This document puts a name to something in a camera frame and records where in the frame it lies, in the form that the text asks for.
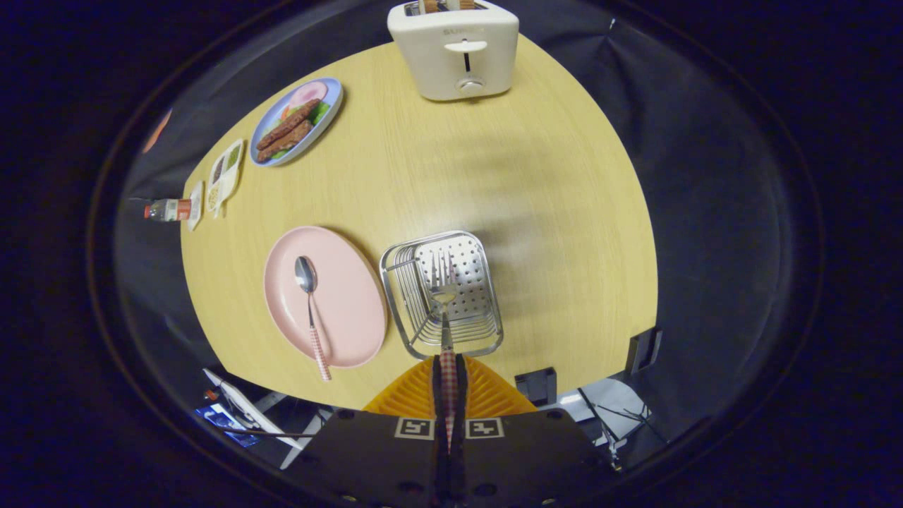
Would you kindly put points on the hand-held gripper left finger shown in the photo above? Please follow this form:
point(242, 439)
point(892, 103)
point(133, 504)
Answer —
point(435, 395)

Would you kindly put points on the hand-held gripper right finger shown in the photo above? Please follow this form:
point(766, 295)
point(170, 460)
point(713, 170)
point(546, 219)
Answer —
point(462, 395)

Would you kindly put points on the black table clamp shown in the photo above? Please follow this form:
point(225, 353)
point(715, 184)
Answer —
point(536, 386)
point(643, 349)

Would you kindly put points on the pink plate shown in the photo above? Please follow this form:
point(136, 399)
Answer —
point(346, 296)

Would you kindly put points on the white flat board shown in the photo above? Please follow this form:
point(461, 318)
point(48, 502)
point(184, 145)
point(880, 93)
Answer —
point(243, 406)

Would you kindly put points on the blue lit screen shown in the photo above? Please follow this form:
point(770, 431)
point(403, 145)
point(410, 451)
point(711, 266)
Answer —
point(226, 425)

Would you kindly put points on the brown sausage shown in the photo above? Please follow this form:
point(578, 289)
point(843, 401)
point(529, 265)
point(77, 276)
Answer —
point(289, 123)
point(284, 141)

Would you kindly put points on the white divided seasoning tray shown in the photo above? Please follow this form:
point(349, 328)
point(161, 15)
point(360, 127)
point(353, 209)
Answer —
point(224, 176)

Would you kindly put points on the green lettuce leaf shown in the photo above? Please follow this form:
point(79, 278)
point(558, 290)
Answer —
point(319, 113)

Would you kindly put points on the blue food plate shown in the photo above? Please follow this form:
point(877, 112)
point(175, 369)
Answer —
point(331, 92)

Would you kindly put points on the clear bottle with red label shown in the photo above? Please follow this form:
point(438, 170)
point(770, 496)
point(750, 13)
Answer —
point(173, 209)

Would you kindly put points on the pink ham slice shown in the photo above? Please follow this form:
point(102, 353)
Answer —
point(308, 93)

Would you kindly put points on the white toaster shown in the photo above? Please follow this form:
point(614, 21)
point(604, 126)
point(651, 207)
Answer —
point(437, 63)

